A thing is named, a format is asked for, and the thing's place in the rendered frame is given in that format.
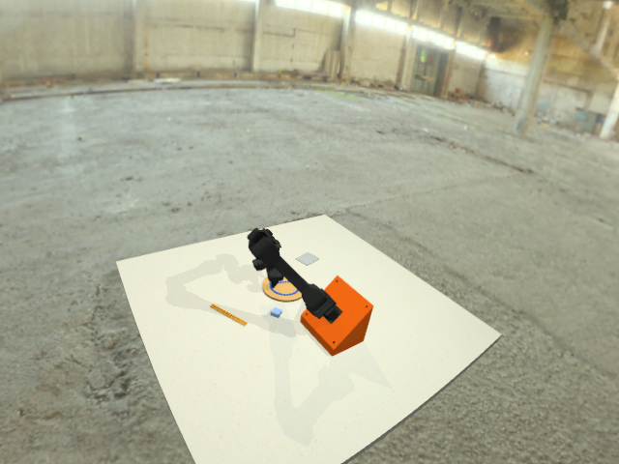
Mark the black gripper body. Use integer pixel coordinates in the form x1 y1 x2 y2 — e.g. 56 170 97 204
267 265 283 281

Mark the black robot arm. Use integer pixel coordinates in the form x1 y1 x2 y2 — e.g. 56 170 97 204
247 228 342 324

